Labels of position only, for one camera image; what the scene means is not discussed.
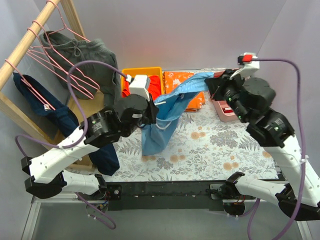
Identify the pink wire hanger with navy shorts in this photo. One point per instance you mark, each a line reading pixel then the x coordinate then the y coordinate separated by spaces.
pixel 32 89

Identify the yellow plastic tray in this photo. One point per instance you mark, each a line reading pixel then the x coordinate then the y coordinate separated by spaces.
pixel 149 71

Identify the navy blue shorts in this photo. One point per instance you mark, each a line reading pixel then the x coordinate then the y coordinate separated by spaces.
pixel 105 159

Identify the pink wire hanger with grey shorts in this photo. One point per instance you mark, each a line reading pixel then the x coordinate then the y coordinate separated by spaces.
pixel 73 44

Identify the orange bleached denim shorts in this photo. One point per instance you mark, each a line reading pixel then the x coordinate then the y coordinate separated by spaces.
pixel 173 80

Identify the light blue shorts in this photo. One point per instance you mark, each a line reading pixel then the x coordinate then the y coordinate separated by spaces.
pixel 155 137

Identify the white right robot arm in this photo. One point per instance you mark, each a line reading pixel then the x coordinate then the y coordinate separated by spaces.
pixel 275 134

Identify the floral table mat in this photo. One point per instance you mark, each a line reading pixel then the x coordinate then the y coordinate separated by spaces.
pixel 201 148

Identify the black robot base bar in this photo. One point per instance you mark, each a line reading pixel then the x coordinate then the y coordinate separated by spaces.
pixel 164 195

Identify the pink compartment organizer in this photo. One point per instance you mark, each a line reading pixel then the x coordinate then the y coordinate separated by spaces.
pixel 219 105

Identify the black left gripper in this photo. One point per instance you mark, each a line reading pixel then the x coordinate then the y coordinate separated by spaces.
pixel 153 111

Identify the red white item in organizer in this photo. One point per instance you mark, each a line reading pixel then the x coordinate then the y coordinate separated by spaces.
pixel 228 110

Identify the bright orange shorts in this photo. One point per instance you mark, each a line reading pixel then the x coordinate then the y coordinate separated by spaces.
pixel 154 88

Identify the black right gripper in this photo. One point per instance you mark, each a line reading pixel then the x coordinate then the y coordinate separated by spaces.
pixel 214 83

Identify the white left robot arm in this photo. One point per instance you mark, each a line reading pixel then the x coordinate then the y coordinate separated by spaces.
pixel 48 176

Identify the wooden clothes rack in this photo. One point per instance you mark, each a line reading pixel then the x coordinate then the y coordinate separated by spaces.
pixel 7 107

